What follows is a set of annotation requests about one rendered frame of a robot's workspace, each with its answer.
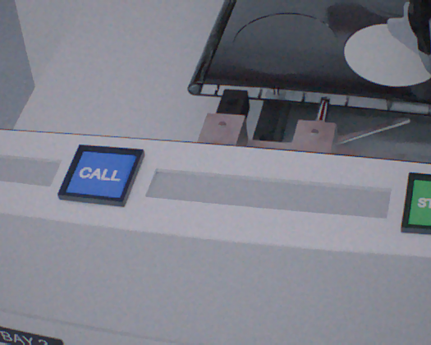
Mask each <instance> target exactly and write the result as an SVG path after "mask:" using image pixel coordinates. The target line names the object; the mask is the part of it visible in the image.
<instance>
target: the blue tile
mask: <svg viewBox="0 0 431 345"><path fill-rule="evenodd" d="M136 157H137V156H134V155H124V154H106V153H96V152H87V151H84V152H83V154H82V156H81V158H80V161H79V163H78V164H77V166H76V170H75V171H74V173H73V177H72V179H71V182H70V184H69V186H68V188H67V189H66V192H71V193H79V194H87V195H96V196H111V197H120V196H121V194H122V191H123V188H124V186H125V184H126V181H127V178H128V177H129V174H130V172H131V169H132V167H133V164H134V162H135V159H136Z"/></svg>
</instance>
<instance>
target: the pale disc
mask: <svg viewBox="0 0 431 345"><path fill-rule="evenodd" d="M345 58H346V61H347V63H348V65H349V66H350V68H351V69H352V70H353V71H354V72H356V73H357V74H358V75H360V76H362V77H364V78H365V79H366V80H369V81H372V82H376V83H379V84H381V85H390V86H407V85H416V84H418V83H420V82H423V81H426V80H428V79H429V78H430V77H431V75H430V74H429V73H428V72H427V70H426V69H425V67H424V64H423V63H422V62H421V59H420V57H419V56H417V54H416V53H414V52H412V51H411V50H410V49H409V48H407V47H406V46H405V45H404V44H402V43H401V42H400V41H398V40H397V39H395V38H394V37H393V36H392V34H390V32H389V30H388V27H387V24H381V25H373V26H370V27H366V28H364V29H363V30H359V31H358V32H357V33H356V34H353V35H352V36H351V38H350V39H348V41H347V43H346V47H345Z"/></svg>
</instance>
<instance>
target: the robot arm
mask: <svg viewBox="0 0 431 345"><path fill-rule="evenodd" d="M406 1H408V2H406V3H405V5H404V17H403V18H390V19H389V20H388V21H387V27H388V30H389V32H390V34H392V36H393V37H394V38H395V39H397V40H398V41H400V42H401V43H402V44H404V45H405V46H406V47H407V48H409V49H410V50H411V51H412V52H414V53H416V54H417V56H419V57H420V59H421V62H422V63H423V64H424V67H425V69H426V70H427V72H428V73H429V74H430V75H431V0H406Z"/></svg>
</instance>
